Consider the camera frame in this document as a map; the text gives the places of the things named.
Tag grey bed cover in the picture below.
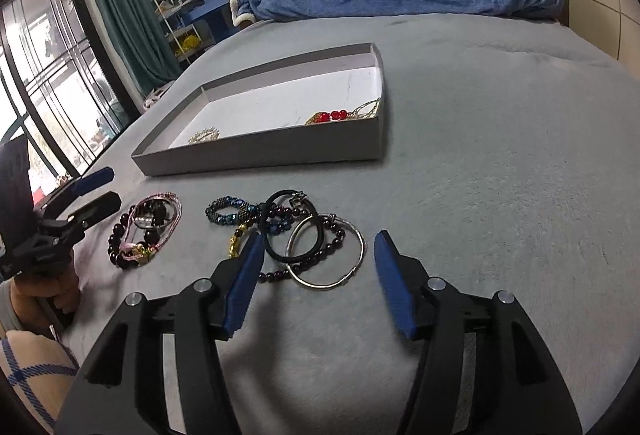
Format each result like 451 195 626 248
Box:
60 12 640 435

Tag gold chain necklace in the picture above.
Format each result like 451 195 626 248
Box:
347 98 382 120

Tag blue bead bracelet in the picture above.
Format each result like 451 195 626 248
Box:
205 196 261 226

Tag white wire rack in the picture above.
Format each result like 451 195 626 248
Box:
150 0 206 66

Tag person's left hand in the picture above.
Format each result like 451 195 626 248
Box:
10 247 82 331

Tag dark purple bead bracelet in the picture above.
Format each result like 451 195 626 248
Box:
257 205 351 283

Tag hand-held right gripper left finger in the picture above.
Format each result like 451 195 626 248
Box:
55 231 266 435

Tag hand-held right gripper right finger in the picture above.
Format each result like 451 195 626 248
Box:
374 230 583 435

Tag pale bag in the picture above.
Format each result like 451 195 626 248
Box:
142 82 176 111

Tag pink cord bracelet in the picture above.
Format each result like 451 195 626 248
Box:
122 192 182 263

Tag silver bangle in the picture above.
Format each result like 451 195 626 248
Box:
286 214 367 289

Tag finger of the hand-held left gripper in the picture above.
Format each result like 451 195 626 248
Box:
65 191 122 232
37 166 115 216

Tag pearl bracelet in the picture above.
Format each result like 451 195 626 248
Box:
188 128 221 145

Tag yellow bead bracelet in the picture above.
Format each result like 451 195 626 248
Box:
227 222 251 258

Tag red bead bracelet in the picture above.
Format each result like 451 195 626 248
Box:
306 109 349 126

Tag grey cardboard box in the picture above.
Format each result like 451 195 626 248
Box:
131 42 386 177

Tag black framed window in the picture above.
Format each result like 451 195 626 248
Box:
0 0 133 196

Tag person's plaid trouser leg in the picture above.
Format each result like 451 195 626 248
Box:
0 330 78 433

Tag dark round bead bracelet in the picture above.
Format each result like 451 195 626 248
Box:
107 200 168 269

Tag black hair tie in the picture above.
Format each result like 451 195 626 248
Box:
261 189 326 264

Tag teal curtain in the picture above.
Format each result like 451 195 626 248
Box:
77 0 181 98

